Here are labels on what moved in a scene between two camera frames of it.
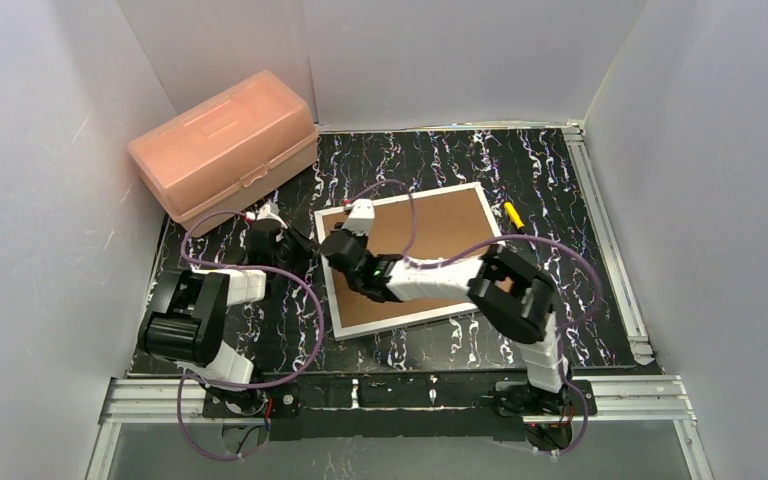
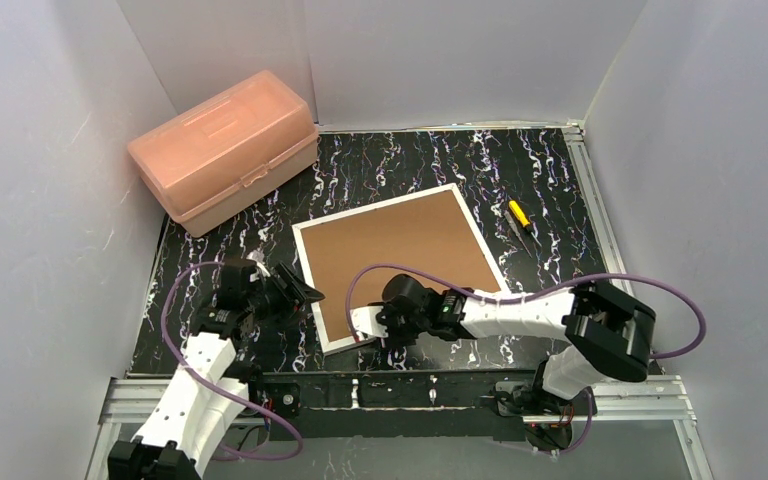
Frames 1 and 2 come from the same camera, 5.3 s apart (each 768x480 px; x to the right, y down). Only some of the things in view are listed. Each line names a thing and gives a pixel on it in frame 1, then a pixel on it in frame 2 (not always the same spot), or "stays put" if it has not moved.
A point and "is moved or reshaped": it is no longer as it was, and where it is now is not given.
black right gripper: x=339 y=245 -> x=389 y=318
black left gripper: x=284 y=240 -> x=285 y=291
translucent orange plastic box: x=243 y=142 stays put
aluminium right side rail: x=608 y=242 stays put
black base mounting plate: x=397 y=407 stays put
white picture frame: x=442 y=224 is moved or reshaped
